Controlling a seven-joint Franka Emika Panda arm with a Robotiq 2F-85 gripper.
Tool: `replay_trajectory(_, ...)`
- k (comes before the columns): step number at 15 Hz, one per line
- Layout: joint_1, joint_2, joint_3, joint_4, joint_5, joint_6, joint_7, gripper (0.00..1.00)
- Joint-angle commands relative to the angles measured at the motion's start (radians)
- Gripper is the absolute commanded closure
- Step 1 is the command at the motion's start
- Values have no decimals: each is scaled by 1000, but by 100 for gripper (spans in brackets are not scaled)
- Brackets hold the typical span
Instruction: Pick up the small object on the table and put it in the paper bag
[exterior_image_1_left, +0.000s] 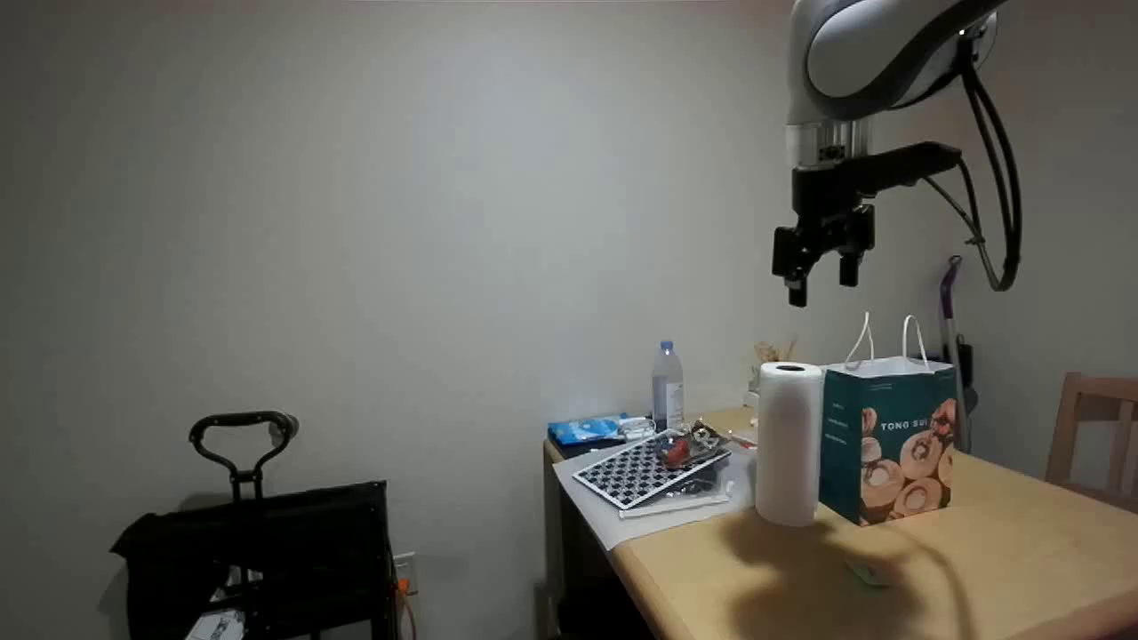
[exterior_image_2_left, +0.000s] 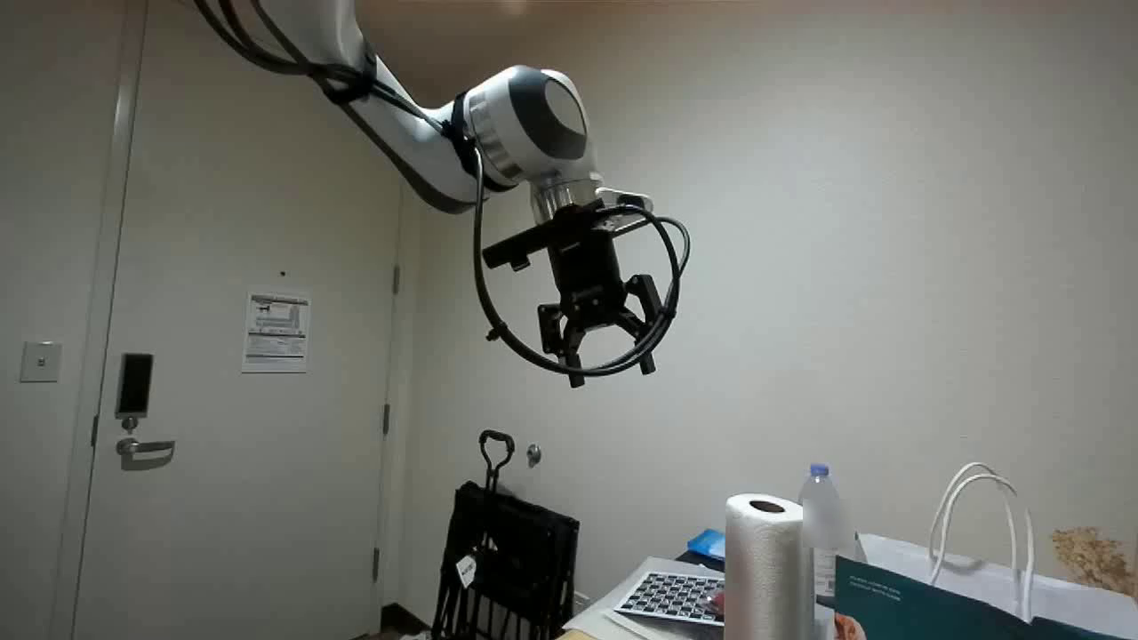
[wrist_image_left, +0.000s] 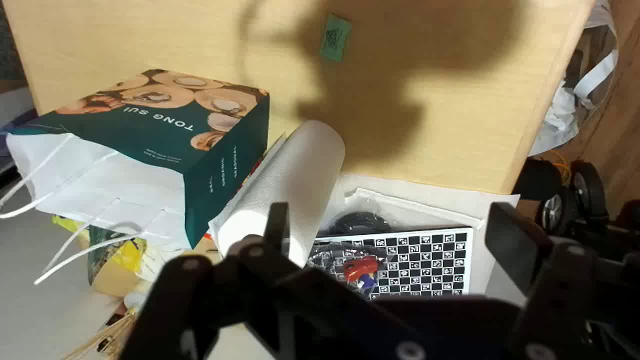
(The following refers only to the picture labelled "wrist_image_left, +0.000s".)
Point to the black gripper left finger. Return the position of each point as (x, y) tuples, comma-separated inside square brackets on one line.
[(279, 226)]

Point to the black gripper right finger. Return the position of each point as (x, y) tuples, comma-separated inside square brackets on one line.
[(516, 243)]

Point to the small green packet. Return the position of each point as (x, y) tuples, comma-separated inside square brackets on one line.
[(335, 38)]

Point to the green white paper bag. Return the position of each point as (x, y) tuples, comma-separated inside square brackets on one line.
[(159, 154)]

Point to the white paper towel roll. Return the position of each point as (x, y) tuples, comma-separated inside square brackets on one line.
[(300, 171)]

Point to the checkerboard calibration board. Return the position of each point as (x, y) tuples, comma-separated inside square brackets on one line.
[(412, 263)]

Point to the white flat box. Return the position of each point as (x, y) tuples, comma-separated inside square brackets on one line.
[(406, 204)]

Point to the red blue small toy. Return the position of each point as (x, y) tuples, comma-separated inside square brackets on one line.
[(362, 273)]

